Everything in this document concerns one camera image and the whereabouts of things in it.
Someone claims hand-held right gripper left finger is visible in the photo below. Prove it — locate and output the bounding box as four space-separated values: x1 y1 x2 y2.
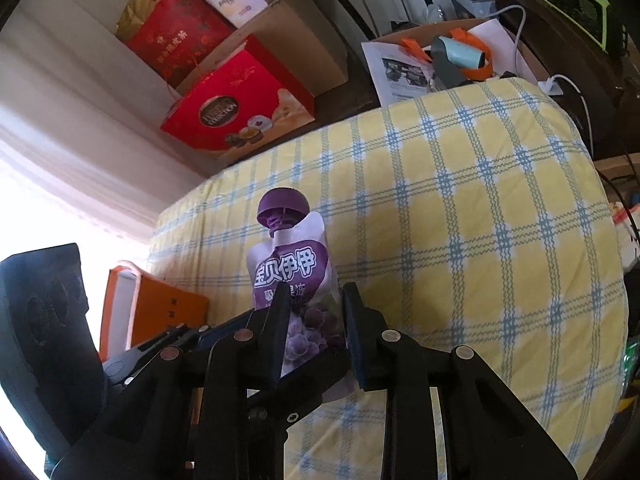
50 284 293 480

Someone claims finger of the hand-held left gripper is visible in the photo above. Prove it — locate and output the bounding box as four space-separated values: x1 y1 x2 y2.
102 312 256 388
247 351 349 426

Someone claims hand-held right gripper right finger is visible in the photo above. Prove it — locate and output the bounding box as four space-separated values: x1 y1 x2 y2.
340 281 581 480

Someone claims purple jelly pouch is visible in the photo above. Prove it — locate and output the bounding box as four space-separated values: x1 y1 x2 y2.
246 187 351 403

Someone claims orange cardboard box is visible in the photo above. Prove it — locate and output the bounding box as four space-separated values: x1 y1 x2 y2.
99 262 211 361

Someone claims white curtain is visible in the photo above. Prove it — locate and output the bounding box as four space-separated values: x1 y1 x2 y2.
0 110 166 311

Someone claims red gift box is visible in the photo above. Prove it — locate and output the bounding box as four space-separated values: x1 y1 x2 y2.
160 50 316 153

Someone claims printed paper sheet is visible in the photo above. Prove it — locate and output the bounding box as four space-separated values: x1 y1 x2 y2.
361 40 432 106

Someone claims large brown cardboard box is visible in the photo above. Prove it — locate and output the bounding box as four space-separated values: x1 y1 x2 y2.
177 0 349 98

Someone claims teal grey handheld device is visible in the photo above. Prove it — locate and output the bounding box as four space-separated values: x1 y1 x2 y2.
431 35 492 88

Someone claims dark red gift bag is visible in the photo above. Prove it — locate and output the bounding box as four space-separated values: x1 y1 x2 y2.
125 0 236 88

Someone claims open brown cardboard box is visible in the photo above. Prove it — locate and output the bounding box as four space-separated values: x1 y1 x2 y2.
595 155 640 196

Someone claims cardboard box with papers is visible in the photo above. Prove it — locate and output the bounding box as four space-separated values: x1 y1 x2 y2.
361 18 541 106

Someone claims gold paper bag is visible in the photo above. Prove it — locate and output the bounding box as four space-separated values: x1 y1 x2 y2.
116 0 173 41

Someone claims white blue product box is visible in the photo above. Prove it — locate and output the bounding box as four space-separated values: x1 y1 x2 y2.
444 0 498 21

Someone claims orange strap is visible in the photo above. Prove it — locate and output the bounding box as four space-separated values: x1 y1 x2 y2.
400 30 491 81

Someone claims white charging cable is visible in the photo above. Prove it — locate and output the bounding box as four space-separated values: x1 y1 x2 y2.
487 5 596 158

